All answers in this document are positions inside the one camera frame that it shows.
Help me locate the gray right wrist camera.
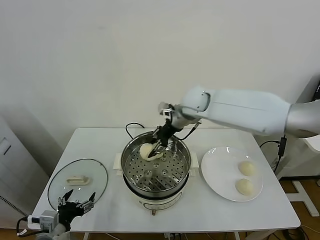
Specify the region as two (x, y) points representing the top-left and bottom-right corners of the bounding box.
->
(157, 101), (176, 119)

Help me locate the dark laptop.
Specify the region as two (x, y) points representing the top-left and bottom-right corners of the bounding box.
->
(313, 79), (320, 101)

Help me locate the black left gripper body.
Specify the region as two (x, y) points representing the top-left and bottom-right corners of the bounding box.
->
(57, 200), (85, 224)

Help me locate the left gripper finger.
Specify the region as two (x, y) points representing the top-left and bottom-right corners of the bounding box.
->
(57, 189), (75, 205)
(79, 191), (97, 210)

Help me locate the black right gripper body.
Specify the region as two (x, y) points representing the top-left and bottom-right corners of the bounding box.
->
(155, 119), (177, 147)

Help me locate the cream electric pot base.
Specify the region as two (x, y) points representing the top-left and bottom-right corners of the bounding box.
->
(112, 159), (201, 216)

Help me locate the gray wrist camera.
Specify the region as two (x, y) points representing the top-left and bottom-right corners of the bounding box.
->
(157, 101), (176, 119)
(27, 210), (60, 230)

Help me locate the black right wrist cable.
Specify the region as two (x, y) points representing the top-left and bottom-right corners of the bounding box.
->
(174, 121), (203, 141)

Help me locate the white side desk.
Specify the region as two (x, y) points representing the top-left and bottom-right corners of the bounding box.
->
(253, 134), (320, 217)

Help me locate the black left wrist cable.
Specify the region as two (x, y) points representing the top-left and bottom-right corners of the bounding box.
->
(15, 216), (30, 237)

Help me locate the round glass pot lid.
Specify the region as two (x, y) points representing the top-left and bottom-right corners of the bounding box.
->
(47, 158), (109, 209)

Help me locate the perforated steel steamer basket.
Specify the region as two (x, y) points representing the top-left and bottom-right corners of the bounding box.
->
(113, 130), (200, 195)

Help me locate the black power adapter cable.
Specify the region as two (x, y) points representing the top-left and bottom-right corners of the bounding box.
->
(258, 134), (287, 174)

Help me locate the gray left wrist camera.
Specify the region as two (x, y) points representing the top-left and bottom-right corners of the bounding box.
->
(27, 210), (60, 230)

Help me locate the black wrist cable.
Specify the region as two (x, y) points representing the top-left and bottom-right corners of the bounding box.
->
(15, 216), (30, 237)
(174, 121), (203, 141)

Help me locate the black pot power cord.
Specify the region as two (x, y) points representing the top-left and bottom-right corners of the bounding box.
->
(124, 122), (146, 140)

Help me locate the white round plate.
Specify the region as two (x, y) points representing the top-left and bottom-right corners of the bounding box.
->
(200, 146), (264, 202)

